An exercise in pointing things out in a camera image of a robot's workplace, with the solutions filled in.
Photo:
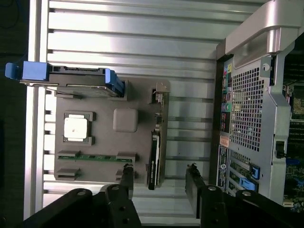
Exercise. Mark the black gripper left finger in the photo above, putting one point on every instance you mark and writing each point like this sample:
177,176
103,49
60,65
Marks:
114,204

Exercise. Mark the green motherboard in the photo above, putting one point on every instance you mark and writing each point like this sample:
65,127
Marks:
297,107

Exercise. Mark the blue expansion slot latch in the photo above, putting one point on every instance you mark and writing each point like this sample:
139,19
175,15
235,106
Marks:
248,184
255,173

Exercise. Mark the silver CPU chip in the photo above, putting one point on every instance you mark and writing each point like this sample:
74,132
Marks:
76,128

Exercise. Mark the grey plastic parts rack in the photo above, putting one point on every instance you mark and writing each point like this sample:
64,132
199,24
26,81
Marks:
107,142

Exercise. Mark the green RAM stick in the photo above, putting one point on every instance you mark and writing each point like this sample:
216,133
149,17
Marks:
99,157

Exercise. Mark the hard disk in blue caddy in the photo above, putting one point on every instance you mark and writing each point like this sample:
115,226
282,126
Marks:
71,78

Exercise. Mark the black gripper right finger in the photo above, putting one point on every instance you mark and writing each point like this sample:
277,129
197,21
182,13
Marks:
213,209

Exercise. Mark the open grey PC case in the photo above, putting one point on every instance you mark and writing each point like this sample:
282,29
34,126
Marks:
247,107

